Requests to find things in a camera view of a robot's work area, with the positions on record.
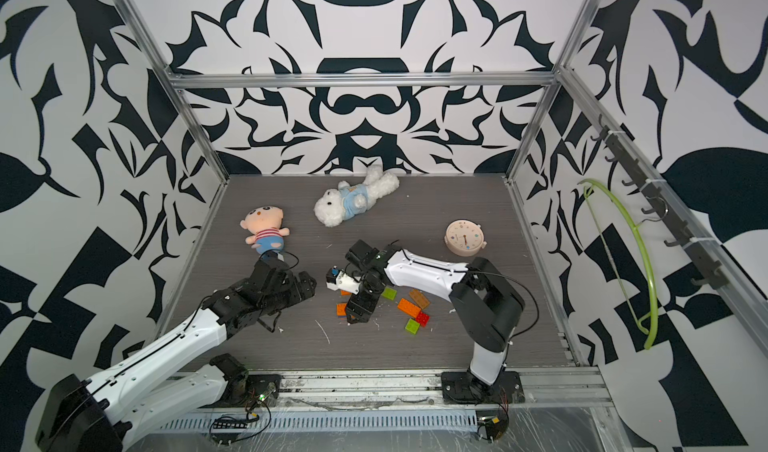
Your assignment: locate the green 2x4 lego brick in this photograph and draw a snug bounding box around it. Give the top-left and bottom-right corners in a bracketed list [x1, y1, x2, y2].
[382, 287, 397, 300]

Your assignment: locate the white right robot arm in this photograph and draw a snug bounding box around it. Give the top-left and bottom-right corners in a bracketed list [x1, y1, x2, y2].
[326, 240, 526, 387]

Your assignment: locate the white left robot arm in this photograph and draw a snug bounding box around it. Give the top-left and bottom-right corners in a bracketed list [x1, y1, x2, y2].
[35, 252, 317, 451]

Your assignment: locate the tan 2x4 lego brick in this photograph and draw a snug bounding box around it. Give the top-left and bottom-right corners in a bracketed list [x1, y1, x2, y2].
[409, 289, 431, 310]

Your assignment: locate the lime green 2x2 lego brick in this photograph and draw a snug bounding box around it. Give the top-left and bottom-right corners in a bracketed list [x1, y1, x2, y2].
[405, 318, 421, 335]

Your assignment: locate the red 2x2 lego brick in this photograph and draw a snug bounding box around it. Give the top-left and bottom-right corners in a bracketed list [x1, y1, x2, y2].
[415, 312, 430, 327]

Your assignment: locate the plush doll striped shirt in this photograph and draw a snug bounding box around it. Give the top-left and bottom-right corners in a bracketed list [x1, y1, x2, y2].
[240, 206, 290, 254]

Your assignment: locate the white teddy bear blue shirt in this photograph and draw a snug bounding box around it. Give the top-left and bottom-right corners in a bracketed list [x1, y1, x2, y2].
[313, 165, 400, 228]

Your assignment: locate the pink round toy clock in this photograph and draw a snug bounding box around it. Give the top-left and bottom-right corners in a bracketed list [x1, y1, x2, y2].
[444, 219, 487, 257]

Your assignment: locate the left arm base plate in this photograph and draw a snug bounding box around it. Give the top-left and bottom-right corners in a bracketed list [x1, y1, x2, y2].
[204, 374, 282, 408]

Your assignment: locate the white slotted cable duct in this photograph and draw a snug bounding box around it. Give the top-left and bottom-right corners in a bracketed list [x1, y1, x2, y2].
[156, 409, 478, 434]

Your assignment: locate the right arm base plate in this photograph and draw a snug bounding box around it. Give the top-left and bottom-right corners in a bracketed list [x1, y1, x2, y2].
[440, 371, 526, 405]

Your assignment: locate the black wall hook rack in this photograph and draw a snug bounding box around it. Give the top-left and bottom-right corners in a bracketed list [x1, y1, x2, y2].
[593, 116, 730, 290]

